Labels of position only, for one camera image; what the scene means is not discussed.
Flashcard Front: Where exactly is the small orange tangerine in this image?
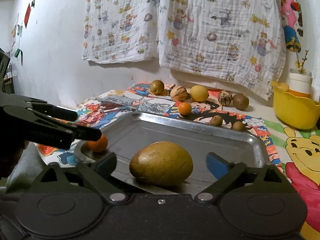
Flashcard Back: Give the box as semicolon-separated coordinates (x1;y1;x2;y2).
87;134;108;152

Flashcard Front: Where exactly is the small brown fruit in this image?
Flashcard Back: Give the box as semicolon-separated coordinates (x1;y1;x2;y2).
209;115;223;127
232;121;246;132

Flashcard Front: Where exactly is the large yellow-brown mango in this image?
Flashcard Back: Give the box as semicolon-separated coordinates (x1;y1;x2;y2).
129;141;194;186

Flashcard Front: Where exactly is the dark striped round fruit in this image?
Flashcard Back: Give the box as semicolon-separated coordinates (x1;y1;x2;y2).
217;90;233;106

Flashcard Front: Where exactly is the yellow lemon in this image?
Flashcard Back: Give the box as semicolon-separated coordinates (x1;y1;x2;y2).
189;85;209;102

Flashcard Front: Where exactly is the striped tan melon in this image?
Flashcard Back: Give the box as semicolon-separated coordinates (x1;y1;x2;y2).
170;86;188;102

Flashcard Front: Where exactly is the brown round pear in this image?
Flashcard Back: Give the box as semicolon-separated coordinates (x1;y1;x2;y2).
150;80;164;95

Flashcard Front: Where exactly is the metal tray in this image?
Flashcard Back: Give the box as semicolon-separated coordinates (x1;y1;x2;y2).
74;111;270;196

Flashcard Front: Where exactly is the colourful cartoon poster mat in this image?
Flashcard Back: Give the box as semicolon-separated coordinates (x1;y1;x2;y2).
35;83;284;171

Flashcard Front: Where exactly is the brown round fruit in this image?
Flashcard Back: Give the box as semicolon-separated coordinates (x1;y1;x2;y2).
233;93;249;111

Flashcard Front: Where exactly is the orange tangerine on mat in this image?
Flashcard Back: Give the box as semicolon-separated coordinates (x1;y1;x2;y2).
178;102;192;115

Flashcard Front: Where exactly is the yellow plastic bowl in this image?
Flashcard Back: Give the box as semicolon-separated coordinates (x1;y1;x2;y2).
272;81;319;130

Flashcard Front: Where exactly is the cartoon print cloth left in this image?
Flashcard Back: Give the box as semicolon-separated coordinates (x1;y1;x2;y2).
82;0;161;64

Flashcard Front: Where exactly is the cartoon print cloth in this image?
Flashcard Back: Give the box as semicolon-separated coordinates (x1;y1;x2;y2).
158;0;285;100
82;0;161;64

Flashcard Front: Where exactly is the dry flower twig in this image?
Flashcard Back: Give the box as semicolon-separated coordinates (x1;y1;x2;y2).
296;50;309;74

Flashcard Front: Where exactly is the cartoon print cloth right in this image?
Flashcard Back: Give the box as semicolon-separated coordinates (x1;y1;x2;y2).
158;0;285;100

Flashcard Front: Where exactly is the red wall sticker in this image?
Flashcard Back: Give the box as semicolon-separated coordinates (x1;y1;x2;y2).
24;4;31;28

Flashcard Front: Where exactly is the colourful cartoon wall drawing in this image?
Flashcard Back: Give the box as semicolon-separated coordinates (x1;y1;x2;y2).
280;0;303;53

